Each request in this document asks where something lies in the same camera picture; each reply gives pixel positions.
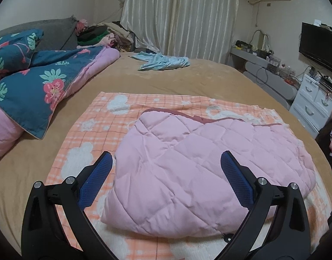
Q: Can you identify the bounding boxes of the blue floral pillow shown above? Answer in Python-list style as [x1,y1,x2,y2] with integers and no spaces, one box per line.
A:
[0,29,44,77]

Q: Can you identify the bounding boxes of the desk clutter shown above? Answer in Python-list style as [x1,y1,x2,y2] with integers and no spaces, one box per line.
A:
[235,30,298,78]

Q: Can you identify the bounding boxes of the grey curved desk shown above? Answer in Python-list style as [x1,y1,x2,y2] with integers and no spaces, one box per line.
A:
[230,46,298,102]

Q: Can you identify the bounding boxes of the pile of mixed clothes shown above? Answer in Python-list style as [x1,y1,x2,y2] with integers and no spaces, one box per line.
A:
[76,19,136,52]

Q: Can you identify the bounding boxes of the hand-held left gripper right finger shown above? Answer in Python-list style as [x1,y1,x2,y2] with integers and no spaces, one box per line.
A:
[217,151,311,260]

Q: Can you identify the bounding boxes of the white drawer cabinet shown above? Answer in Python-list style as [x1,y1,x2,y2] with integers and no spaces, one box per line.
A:
[290,74,332,138]

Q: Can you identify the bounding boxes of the bed with tan sheet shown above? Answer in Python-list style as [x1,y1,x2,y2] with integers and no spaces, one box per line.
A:
[0,51,332,260]

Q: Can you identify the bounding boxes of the grey pillow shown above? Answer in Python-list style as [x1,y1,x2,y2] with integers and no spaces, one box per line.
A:
[0,16,79,52]

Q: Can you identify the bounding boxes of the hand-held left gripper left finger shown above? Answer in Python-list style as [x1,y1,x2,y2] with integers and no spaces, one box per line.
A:
[21,151,120,260]

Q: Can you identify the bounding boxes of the orange checked towel blanket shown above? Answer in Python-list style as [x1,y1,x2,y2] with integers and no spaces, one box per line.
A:
[45,91,332,260]

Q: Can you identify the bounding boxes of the blue floral pink duvet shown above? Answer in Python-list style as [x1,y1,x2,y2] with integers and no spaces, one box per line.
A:
[0,45,121,159]

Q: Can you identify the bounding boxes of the pink quilted blanket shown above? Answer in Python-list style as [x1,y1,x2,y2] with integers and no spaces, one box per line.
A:
[101,108,316,241]

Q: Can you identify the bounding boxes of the cream pleated curtain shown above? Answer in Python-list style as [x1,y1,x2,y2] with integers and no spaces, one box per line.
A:
[120,0,241,65]

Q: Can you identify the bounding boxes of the light blue cloth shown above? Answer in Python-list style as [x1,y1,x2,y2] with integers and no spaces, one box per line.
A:
[129,52,191,72]

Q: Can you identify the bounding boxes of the black flat television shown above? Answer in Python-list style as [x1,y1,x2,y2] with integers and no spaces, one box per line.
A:
[299,22,332,74]

